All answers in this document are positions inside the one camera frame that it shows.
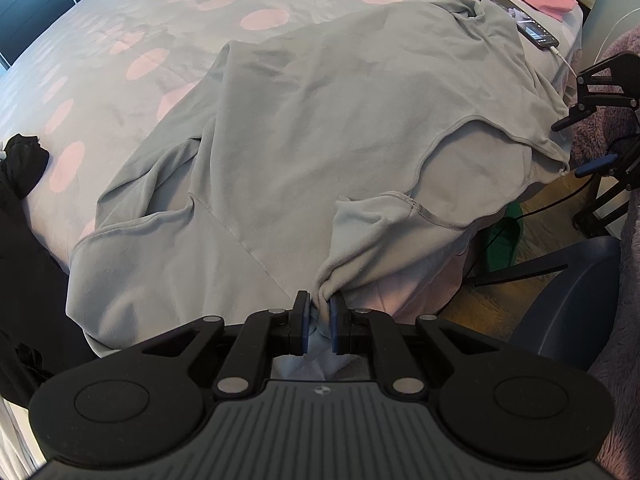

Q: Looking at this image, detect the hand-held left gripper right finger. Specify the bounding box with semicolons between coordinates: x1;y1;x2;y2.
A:
327;292;508;404

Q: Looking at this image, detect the white phone cable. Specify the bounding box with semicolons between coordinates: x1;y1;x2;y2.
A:
549;46;577;80

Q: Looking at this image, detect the grey sweatshirt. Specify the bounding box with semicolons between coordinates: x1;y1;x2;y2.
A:
67;0;572;361

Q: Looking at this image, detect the black floor cable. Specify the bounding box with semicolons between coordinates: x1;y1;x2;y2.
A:
500;177;598;223

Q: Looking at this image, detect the black wardrobe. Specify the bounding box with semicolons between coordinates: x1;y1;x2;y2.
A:
0;0;108;68

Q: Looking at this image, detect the person's purple fleece robe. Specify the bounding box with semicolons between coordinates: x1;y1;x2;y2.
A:
585;200;640;480

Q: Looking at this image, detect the black garment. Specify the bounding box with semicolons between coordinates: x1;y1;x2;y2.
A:
0;133;101;411

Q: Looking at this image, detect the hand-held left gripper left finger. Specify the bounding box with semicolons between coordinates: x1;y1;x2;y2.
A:
131;290;312;404

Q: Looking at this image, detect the green bag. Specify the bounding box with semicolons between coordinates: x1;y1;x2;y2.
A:
482;202;523;271

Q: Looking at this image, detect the blue chair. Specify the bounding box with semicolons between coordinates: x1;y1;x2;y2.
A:
510;235;623;373

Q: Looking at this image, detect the white bedside furniture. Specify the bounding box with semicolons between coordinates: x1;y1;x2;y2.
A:
582;0;640;91

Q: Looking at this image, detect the person's right forearm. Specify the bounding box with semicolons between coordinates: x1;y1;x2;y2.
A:
570;27;640;177

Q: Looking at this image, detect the black smartphone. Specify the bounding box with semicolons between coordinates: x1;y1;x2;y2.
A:
476;0;560;52

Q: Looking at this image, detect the black furniture frame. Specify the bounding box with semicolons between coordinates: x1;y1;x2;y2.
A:
572;180;631;239

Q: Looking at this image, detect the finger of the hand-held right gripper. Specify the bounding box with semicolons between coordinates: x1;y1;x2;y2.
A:
551;52;640;132
574;137;640;196

